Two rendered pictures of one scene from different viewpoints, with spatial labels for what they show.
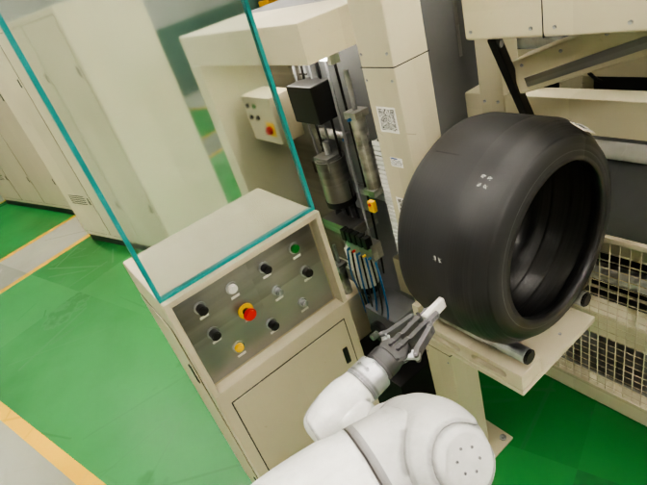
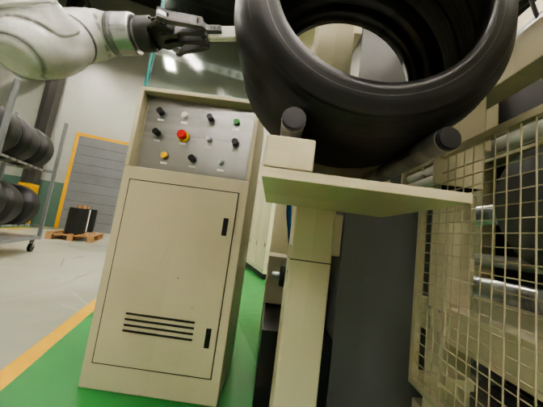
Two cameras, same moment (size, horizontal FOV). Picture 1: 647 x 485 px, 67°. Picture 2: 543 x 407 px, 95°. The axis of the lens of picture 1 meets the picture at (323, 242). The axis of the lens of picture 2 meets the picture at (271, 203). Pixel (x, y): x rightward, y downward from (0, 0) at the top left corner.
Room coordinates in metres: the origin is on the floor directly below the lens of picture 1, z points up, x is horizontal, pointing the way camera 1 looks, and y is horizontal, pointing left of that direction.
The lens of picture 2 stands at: (0.52, -0.62, 0.69)
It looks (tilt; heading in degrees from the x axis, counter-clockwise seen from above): 7 degrees up; 29
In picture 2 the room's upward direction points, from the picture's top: 8 degrees clockwise
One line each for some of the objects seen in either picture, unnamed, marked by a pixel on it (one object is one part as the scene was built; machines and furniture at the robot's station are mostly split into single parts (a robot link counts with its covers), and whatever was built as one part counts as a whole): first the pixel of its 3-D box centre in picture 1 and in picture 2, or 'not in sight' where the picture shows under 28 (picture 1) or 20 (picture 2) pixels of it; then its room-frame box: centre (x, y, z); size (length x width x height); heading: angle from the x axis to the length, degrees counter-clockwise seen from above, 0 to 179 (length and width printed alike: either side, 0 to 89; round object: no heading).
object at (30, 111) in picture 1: (108, 133); (275, 215); (4.66, 1.57, 1.05); 1.60 x 0.71 x 2.10; 46
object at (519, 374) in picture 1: (478, 345); (284, 175); (1.06, -0.35, 0.83); 0.36 x 0.09 x 0.06; 28
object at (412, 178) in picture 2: not in sight; (439, 149); (1.50, -0.70, 1.05); 0.20 x 0.15 x 0.30; 28
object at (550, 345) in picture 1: (506, 328); (338, 198); (1.13, -0.47, 0.80); 0.37 x 0.36 x 0.02; 118
